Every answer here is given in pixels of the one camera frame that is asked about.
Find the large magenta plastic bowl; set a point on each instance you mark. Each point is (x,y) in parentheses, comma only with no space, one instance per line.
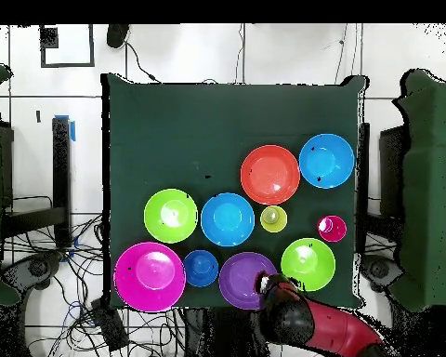
(149,276)

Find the black power box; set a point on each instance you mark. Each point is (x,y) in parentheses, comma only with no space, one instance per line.
(109,325)

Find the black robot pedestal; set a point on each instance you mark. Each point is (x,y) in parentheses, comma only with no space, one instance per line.
(226,334)

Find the green plastic bowl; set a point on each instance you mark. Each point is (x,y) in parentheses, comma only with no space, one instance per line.
(170,215)
(308,262)

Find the yellow plastic cup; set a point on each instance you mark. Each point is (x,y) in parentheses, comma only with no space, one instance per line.
(273,219)

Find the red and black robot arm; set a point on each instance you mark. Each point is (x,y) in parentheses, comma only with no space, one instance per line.
(290,319)

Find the orange plastic bowl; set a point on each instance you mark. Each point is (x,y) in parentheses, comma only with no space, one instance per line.
(270,174)

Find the dark green tablecloth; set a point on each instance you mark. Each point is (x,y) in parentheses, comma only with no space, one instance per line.
(189,130)

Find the light blue plastic bowl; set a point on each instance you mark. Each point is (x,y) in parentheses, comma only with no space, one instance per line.
(326,161)
(227,219)

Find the small dark blue bowl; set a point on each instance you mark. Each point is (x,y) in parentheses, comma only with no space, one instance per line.
(200,268)

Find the purple plastic bowl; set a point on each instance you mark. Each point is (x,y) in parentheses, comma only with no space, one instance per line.
(238,279)

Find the black metal stand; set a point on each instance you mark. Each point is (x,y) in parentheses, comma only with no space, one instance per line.
(61,167)
(392,167)

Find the blue tape strip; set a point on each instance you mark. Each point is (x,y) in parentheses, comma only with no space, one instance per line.
(73,131)

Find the red plastic cup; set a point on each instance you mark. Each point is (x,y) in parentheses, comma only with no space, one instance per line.
(332,228)

